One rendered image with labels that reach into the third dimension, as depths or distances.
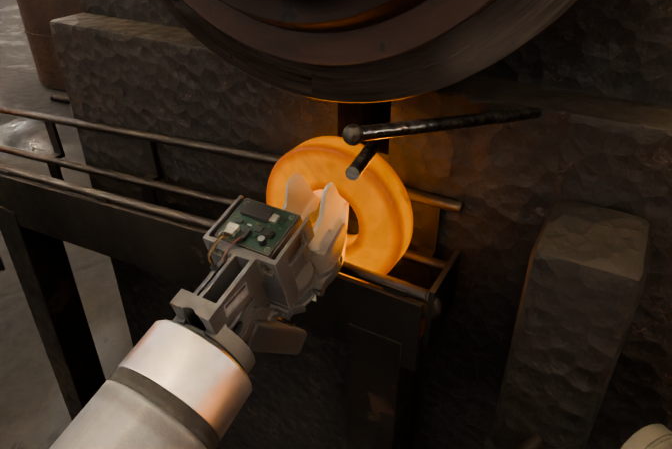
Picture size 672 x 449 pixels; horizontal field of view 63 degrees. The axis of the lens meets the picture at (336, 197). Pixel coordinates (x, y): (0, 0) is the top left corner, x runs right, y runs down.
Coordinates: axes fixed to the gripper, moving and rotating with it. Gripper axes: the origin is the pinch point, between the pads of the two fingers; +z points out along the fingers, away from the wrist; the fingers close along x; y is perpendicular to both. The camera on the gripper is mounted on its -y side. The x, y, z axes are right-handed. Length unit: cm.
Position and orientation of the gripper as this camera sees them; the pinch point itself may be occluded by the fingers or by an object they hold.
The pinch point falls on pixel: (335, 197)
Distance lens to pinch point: 55.0
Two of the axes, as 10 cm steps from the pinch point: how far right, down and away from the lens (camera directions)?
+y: -1.3, -7.0, -7.0
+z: 4.8, -6.6, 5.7
